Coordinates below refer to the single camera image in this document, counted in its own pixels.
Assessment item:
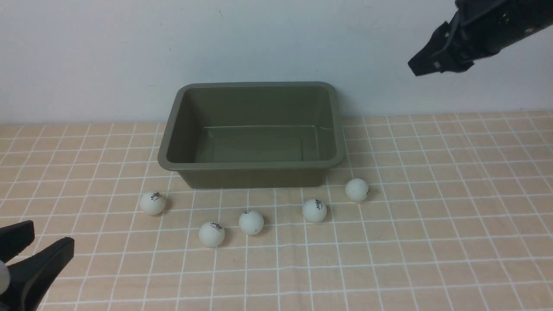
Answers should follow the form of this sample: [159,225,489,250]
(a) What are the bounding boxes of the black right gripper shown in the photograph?
[407,0,553,76]

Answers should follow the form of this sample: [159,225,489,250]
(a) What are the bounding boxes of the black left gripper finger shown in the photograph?
[0,220,35,263]
[0,238,75,311]

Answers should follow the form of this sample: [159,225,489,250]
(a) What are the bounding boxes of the white ping-pong ball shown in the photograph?
[199,221,226,248]
[139,192,167,215]
[344,178,370,203]
[302,199,327,223]
[238,210,264,235]

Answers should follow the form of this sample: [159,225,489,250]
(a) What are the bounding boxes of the olive green plastic bin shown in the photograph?
[157,82,346,189]

